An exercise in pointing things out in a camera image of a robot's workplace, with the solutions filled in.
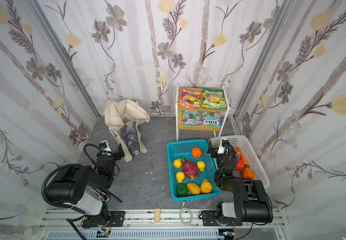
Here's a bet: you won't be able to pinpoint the small orange pumpkin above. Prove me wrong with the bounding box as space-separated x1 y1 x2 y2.
242 165 255 180

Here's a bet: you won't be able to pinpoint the orange carrot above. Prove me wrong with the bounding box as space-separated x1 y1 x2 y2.
235 147 248 165

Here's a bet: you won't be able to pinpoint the yellow lemon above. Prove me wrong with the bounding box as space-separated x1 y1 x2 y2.
173 159 182 169
196 161 206 172
175 172 185 184

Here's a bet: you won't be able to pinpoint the dark allen key tools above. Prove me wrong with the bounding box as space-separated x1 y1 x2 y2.
102 189 123 203

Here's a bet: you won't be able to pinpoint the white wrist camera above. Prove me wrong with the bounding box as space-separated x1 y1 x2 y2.
99 141 112 154
217 145 227 155

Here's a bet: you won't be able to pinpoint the red pepper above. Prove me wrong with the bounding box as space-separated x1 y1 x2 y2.
234 159 245 171

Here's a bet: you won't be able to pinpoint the Fox's candy bag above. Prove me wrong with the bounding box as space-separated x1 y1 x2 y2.
201 111 222 127

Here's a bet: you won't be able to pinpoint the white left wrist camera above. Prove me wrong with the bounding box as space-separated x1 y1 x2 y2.
99 141 112 154

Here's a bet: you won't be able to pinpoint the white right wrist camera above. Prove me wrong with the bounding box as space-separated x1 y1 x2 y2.
217 145 227 155

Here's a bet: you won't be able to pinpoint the yellow pear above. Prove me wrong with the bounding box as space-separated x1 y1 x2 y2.
200 179 213 194

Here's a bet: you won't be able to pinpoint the white wooden shelf rack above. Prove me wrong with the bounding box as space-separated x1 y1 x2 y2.
175 85 230 141

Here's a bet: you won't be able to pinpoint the white coiled cable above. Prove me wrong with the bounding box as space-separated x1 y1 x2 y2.
179 200 199 227

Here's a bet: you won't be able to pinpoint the teal plastic basket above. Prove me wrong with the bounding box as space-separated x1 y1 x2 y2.
167 140 221 201

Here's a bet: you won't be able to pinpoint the pink dragon fruit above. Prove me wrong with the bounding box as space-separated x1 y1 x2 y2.
179 157 199 180

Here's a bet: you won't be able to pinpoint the aluminium rail frame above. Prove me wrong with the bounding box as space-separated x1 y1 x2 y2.
36 208 292 240

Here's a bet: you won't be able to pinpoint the white plastic basket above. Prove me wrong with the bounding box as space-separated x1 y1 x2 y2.
209 135 270 189

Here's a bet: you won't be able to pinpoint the teal red candy bag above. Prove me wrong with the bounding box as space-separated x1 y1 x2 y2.
182 110 202 126

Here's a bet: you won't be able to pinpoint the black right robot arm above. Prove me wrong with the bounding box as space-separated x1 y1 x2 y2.
199 140 273 227

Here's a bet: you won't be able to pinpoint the orange fruit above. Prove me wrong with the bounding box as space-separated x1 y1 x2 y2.
191 148 202 158

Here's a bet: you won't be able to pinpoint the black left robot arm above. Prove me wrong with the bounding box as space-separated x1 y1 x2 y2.
41 142 125 229

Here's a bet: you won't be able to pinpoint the green candy bag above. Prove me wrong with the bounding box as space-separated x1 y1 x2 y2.
202 89 227 110

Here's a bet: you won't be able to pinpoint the cream canvas grocery bag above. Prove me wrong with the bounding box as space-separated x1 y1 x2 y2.
104 99 150 163

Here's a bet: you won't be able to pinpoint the orange candy bag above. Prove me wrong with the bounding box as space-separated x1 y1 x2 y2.
177 88 201 109

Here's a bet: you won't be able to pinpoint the yellow oval mango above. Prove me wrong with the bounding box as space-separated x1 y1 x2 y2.
186 183 201 196

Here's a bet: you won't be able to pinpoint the small wooden block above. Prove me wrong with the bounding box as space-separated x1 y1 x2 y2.
154 209 161 223

